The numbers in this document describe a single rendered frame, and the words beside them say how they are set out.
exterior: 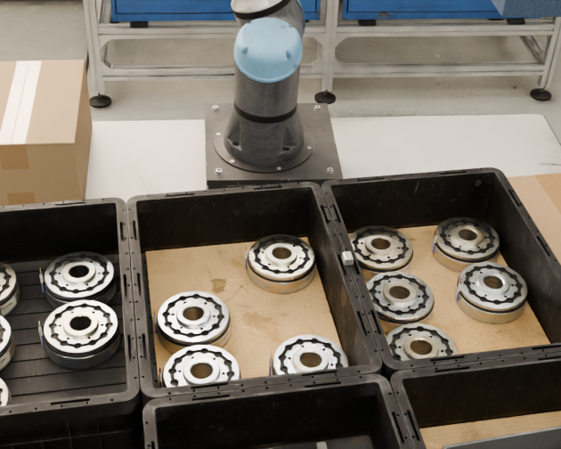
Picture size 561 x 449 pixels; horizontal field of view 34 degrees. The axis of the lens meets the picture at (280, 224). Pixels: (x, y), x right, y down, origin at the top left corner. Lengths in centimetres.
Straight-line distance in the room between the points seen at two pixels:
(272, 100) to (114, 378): 60
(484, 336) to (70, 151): 79
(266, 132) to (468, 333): 54
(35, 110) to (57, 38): 213
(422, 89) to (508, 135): 155
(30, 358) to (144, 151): 71
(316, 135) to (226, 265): 44
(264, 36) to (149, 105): 181
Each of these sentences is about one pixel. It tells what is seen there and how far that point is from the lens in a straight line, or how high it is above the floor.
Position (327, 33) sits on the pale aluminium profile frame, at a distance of 327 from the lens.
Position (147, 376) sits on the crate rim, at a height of 93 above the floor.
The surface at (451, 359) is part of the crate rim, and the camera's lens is 117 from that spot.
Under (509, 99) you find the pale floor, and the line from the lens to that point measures 358.
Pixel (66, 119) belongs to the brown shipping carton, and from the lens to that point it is 172.
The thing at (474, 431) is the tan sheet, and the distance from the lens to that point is 123.
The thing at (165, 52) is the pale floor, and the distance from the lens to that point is 373.
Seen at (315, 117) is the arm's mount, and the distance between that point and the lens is 181.
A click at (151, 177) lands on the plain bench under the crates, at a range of 182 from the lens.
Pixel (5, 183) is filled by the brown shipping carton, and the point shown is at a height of 77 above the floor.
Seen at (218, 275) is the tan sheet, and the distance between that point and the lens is 140.
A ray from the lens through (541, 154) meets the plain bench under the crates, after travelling 199.
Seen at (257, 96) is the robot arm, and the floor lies 94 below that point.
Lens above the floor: 177
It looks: 39 degrees down
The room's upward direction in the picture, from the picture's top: 2 degrees clockwise
